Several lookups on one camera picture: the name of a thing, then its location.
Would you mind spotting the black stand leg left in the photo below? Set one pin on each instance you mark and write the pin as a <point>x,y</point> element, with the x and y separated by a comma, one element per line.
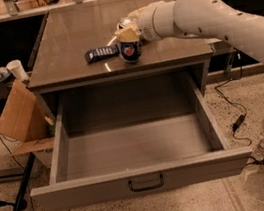
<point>20,203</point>

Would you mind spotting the clear plastic water bottle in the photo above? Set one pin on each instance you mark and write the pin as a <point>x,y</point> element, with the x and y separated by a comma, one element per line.
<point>258,153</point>

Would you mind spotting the brown cardboard box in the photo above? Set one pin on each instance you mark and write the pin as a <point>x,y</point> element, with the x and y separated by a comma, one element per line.
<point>24,119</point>

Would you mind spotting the black drawer handle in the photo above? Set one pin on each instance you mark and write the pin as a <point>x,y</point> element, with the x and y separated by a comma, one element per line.
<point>146,183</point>

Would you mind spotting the white paper cup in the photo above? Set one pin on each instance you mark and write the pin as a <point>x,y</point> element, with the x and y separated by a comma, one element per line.
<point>15,67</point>

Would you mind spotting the grey cabinet with glossy top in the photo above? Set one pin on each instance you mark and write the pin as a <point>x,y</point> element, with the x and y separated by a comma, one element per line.
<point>168,79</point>

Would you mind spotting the dark blue snack packet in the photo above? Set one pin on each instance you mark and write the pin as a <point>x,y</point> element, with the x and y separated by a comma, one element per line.
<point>101,53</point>

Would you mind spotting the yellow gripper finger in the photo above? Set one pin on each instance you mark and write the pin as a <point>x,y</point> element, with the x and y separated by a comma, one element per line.
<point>127,34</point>
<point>135,14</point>

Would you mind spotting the blue pepsi can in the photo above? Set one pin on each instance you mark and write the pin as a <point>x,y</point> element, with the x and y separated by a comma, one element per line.
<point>131,51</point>

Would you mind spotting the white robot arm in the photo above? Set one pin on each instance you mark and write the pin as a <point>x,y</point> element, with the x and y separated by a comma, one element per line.
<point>197,19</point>

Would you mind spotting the grey open drawer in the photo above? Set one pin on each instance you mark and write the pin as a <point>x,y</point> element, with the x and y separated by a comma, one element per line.
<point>96,166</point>

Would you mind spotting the white paper bowl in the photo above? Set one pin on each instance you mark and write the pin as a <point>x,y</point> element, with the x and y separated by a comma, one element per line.
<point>123,22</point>

